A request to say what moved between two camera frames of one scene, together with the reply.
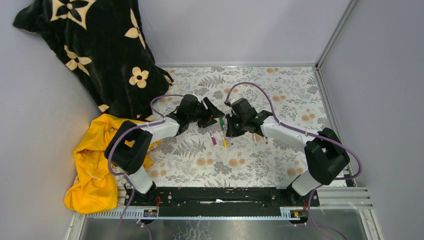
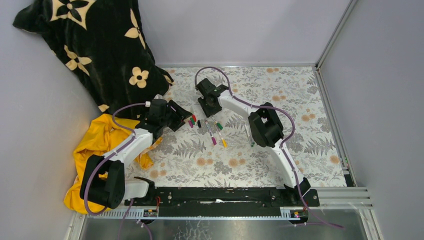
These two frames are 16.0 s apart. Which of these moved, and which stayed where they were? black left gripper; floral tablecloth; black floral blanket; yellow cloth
Moved: black left gripper
Stayed: yellow cloth; black floral blanket; floral tablecloth
